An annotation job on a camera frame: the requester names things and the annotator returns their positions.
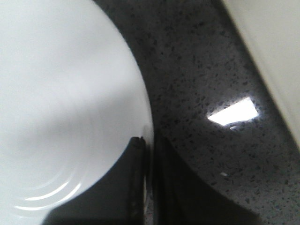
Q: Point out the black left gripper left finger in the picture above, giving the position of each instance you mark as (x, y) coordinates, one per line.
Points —
(116, 199)

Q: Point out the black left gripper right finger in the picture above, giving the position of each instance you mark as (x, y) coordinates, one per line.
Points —
(181, 197)

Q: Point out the white round plate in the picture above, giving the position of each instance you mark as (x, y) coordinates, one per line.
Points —
(71, 97)

